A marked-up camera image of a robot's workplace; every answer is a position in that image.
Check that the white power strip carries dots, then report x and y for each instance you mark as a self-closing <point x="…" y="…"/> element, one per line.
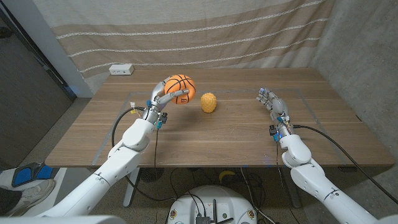
<point x="121" y="69"/>

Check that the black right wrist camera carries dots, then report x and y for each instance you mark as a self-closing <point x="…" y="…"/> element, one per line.
<point x="273" y="130"/>

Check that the yellow bumpy squeeze ball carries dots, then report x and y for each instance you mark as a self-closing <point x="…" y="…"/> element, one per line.
<point x="208" y="102"/>

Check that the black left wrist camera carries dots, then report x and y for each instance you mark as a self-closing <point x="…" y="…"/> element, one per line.
<point x="163" y="117"/>

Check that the dark wooden door panel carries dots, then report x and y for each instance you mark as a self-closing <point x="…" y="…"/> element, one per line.
<point x="28" y="102"/>

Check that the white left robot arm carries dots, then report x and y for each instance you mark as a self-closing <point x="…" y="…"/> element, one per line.
<point x="102" y="177"/>

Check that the beige striped fabric backdrop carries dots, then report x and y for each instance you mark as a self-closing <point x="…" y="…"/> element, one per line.
<point x="192" y="34"/>

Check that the white sneaker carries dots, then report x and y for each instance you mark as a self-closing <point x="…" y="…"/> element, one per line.
<point x="35" y="194"/>

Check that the round black floor fan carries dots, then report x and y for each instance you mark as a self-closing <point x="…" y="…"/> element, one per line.
<point x="151" y="174"/>

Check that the white table leg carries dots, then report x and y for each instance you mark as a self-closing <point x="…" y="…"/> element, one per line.
<point x="132" y="189"/>

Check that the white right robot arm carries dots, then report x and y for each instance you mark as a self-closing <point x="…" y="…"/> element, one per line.
<point x="323" y="186"/>

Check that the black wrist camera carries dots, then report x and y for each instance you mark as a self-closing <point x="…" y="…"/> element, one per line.
<point x="163" y="117"/>
<point x="273" y="130"/>

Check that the white robot torso base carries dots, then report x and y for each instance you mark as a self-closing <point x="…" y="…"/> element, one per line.
<point x="214" y="202"/>

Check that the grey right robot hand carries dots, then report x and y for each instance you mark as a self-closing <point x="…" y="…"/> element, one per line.
<point x="276" y="104"/>

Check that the orange toy basketball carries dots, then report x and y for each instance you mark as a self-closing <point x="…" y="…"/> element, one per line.
<point x="183" y="83"/>

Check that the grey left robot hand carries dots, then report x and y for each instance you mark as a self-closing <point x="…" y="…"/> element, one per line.
<point x="157" y="99"/>

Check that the yellow curved floor object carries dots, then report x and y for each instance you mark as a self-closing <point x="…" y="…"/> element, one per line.
<point x="226" y="175"/>

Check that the grey table leg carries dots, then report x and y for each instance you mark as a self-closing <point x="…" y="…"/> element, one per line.
<point x="293" y="196"/>

